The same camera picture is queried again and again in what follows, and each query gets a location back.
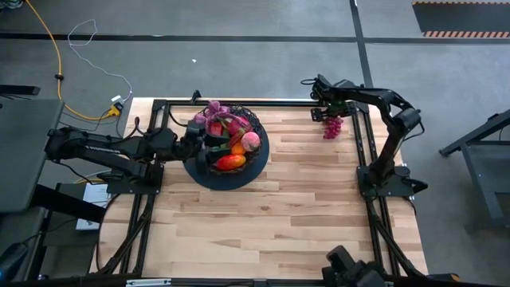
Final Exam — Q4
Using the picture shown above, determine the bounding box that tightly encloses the black wire basket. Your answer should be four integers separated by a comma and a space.
193, 101, 266, 175

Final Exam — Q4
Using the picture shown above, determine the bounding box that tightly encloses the purple grape bunch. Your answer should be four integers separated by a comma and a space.
322, 116, 344, 140
193, 100, 233, 129

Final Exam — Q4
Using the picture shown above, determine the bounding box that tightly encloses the black hazard-striped floor mat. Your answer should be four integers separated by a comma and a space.
412, 1, 510, 39

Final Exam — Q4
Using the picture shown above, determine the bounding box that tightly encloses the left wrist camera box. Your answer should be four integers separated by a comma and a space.
186, 121, 206, 137

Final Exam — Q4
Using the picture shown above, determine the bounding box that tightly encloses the yellow cable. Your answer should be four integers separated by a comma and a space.
25, 0, 120, 121

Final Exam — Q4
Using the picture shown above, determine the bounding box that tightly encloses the orange-red mango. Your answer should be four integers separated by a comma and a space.
214, 154, 247, 172

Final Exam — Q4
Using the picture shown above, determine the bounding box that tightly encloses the black bulky device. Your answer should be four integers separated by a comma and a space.
321, 245, 388, 287

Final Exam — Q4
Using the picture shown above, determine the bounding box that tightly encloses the pink peach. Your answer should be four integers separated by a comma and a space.
241, 131, 262, 153

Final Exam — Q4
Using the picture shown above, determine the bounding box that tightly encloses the white cable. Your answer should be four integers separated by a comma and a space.
66, 18, 134, 104

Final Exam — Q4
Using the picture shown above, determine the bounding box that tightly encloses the gray desk with black legs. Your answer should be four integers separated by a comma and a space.
439, 108, 510, 228

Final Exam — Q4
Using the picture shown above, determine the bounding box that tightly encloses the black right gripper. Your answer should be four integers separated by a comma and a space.
310, 99, 358, 122

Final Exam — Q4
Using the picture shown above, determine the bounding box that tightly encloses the yellow power plug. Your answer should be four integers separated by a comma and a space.
109, 94, 125, 117

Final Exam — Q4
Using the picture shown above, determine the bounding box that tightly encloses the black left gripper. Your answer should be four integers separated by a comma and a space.
183, 135, 232, 173

